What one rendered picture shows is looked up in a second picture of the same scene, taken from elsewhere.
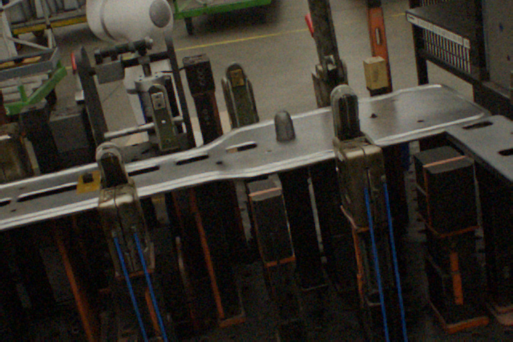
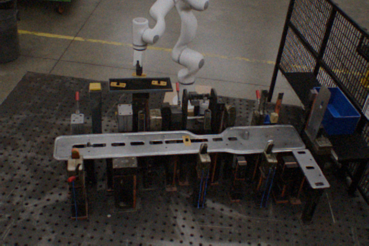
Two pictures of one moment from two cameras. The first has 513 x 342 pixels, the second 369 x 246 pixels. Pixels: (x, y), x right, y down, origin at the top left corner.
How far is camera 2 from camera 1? 1.43 m
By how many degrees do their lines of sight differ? 16
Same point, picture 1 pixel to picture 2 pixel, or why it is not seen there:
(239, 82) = (233, 112)
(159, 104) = (207, 116)
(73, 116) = (179, 112)
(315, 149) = (255, 147)
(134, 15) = (193, 63)
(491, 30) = (312, 118)
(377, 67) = (275, 117)
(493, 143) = (305, 162)
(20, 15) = not seen: outside the picture
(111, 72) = (196, 103)
